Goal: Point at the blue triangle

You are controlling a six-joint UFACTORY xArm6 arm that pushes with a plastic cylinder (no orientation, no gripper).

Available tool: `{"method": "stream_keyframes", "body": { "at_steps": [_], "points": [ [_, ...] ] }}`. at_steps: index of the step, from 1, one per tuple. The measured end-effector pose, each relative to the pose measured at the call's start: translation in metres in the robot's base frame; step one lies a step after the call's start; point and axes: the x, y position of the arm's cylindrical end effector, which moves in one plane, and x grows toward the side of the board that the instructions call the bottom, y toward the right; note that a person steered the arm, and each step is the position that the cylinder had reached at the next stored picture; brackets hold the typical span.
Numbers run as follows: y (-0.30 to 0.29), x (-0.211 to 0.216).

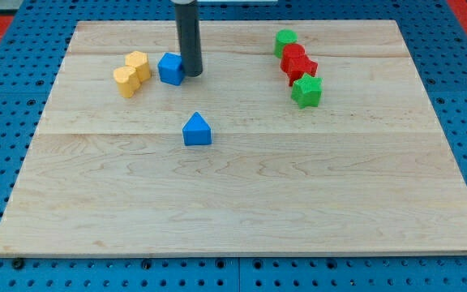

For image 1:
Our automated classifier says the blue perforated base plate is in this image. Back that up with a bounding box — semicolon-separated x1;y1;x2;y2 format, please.
0;0;467;291

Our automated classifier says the yellow hexagon block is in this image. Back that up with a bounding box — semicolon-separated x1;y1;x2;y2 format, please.
125;51;152;82

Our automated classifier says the blue triangle block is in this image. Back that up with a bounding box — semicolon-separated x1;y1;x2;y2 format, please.
182;112;212;146

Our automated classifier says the dark grey cylindrical pointer rod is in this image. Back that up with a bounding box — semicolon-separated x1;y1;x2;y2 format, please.
173;0;203;77

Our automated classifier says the green star block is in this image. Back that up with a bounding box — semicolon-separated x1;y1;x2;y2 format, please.
291;73;323;109

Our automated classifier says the red cylinder block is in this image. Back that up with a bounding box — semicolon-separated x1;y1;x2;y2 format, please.
280;43;306;73

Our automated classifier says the green cylinder block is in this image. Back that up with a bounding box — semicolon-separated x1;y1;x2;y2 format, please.
273;28;298;58

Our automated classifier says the yellow heart block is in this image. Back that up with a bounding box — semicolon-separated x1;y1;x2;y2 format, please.
113;66;141;98

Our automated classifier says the blue cube block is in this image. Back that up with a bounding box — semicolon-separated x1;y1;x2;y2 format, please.
157;53;185;86

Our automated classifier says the red star block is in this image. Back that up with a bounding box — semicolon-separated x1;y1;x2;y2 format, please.
286;55;318;87

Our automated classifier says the light wooden board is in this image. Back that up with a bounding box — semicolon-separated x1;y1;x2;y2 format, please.
0;20;467;258

